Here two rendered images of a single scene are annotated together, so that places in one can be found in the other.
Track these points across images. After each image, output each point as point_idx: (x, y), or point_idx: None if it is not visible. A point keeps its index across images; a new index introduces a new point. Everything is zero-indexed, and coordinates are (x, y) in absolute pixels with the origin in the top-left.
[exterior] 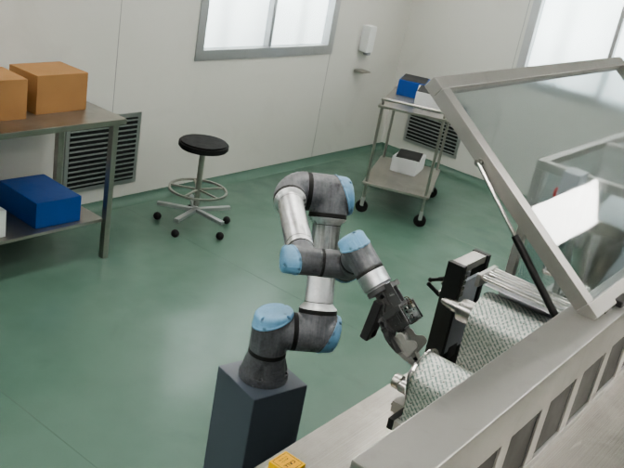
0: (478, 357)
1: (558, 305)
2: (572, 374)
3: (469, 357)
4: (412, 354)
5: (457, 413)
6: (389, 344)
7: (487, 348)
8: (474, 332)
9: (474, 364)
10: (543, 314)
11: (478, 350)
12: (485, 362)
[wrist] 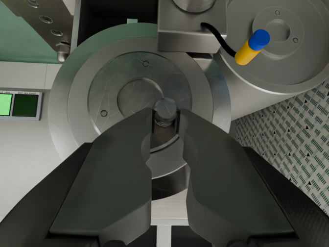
0: (298, 138)
1: None
2: None
3: (316, 127)
4: (185, 132)
5: None
6: (26, 205)
7: (291, 169)
8: (321, 200)
9: (303, 117)
10: None
11: (303, 156)
12: (287, 136)
